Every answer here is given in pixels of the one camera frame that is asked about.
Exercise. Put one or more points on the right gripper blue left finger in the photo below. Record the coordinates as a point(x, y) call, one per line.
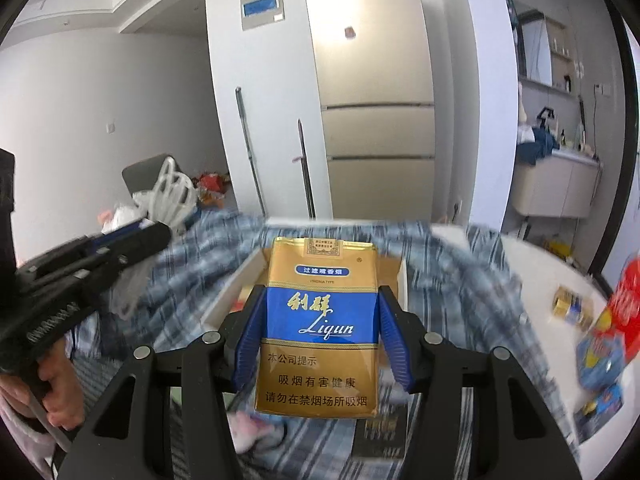
point(127, 434)

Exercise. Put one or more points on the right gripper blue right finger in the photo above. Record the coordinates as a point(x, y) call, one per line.
point(514, 435)

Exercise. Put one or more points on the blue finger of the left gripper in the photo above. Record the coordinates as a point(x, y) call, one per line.
point(124, 236)

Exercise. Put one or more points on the blue gold Liqun cigarette pack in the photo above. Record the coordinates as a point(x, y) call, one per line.
point(319, 348)

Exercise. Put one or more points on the black Face tissue pack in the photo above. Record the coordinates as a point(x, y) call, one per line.
point(383, 437)

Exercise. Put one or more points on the person's left hand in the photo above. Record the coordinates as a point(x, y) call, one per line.
point(64, 403)

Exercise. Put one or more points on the white plastic bag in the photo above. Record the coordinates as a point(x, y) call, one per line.
point(171, 201)

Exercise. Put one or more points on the grey chair back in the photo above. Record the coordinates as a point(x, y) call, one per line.
point(141, 176)

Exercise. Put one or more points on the blue patterned snack packet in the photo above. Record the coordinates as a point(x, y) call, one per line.
point(600, 360)

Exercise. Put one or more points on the blue plaid shirt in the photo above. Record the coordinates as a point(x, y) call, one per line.
point(469, 295)

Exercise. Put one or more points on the white round table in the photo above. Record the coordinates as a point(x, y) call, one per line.
point(542, 274)

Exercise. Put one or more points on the small gold wrapped packet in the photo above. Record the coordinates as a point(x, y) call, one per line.
point(574, 309)

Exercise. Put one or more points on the open cardboard box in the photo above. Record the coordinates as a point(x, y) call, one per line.
point(254, 269)

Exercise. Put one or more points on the red soda bottle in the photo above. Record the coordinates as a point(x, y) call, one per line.
point(621, 314)

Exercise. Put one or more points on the white bathroom vanity cabinet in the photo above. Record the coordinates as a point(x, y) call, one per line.
point(562, 185)

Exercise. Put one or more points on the dark blue cloth on counter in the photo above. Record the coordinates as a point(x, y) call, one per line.
point(534, 144)

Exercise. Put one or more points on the fridge magnet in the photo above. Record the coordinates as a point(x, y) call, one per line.
point(350, 32)

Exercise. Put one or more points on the gold refrigerator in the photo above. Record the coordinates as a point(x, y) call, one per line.
point(377, 107)

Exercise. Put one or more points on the bathroom mirror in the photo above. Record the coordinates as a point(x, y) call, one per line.
point(534, 45)

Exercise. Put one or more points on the grey mop handle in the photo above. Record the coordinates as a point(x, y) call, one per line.
point(249, 148)

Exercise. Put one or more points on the dark red broom handle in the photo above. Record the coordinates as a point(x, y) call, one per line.
point(303, 162)

